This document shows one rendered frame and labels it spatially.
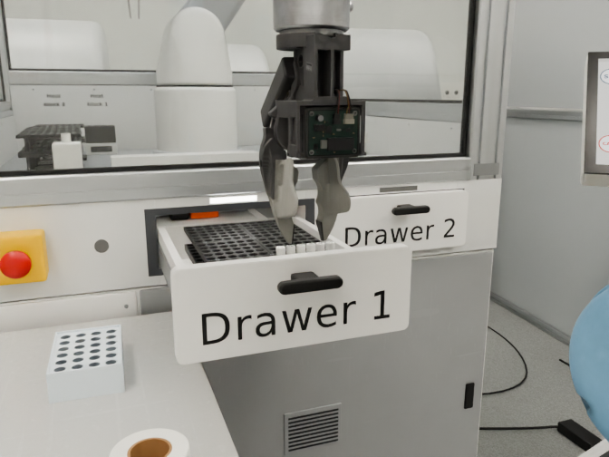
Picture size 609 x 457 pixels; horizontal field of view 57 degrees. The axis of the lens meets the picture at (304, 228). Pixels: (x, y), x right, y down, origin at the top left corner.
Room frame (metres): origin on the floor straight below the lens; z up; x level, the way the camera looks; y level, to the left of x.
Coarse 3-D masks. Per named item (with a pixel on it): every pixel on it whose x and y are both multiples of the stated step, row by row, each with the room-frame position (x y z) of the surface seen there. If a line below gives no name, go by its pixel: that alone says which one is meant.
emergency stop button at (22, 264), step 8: (8, 256) 0.75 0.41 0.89; (16, 256) 0.75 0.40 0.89; (24, 256) 0.76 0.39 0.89; (0, 264) 0.75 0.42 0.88; (8, 264) 0.75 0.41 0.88; (16, 264) 0.75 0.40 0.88; (24, 264) 0.75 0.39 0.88; (8, 272) 0.75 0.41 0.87; (16, 272) 0.75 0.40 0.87; (24, 272) 0.75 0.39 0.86
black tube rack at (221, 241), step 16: (224, 224) 0.90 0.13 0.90; (240, 224) 0.90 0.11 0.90; (256, 224) 0.90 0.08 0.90; (272, 224) 0.91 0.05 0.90; (192, 240) 0.80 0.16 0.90; (208, 240) 0.80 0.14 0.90; (224, 240) 0.79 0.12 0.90; (240, 240) 0.80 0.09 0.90; (256, 240) 0.79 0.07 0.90; (272, 240) 0.79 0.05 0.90; (304, 240) 0.79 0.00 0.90; (320, 240) 0.79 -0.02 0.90; (192, 256) 0.81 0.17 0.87; (208, 256) 0.73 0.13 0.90; (224, 256) 0.71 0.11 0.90; (240, 256) 0.72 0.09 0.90
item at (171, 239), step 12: (168, 228) 0.91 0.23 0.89; (180, 228) 0.91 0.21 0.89; (312, 228) 0.90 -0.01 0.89; (168, 240) 0.82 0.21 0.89; (180, 240) 0.91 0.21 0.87; (324, 240) 0.85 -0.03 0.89; (336, 240) 0.82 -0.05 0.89; (168, 252) 0.77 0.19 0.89; (180, 252) 0.91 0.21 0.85; (168, 264) 0.76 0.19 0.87; (180, 264) 0.70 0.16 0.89; (168, 276) 0.76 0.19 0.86
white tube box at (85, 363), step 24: (72, 336) 0.69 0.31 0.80; (96, 336) 0.69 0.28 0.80; (120, 336) 0.68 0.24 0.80; (72, 360) 0.63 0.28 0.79; (96, 360) 0.62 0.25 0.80; (120, 360) 0.62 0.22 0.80; (48, 384) 0.58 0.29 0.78; (72, 384) 0.59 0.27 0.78; (96, 384) 0.60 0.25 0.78; (120, 384) 0.61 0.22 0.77
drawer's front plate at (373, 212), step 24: (432, 192) 1.05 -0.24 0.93; (456, 192) 1.06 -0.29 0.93; (360, 216) 0.99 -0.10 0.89; (384, 216) 1.01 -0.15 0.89; (408, 216) 1.03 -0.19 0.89; (432, 216) 1.04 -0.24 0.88; (456, 216) 1.06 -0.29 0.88; (360, 240) 0.99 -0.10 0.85; (408, 240) 1.03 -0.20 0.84; (432, 240) 1.05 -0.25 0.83; (456, 240) 1.06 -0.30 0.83
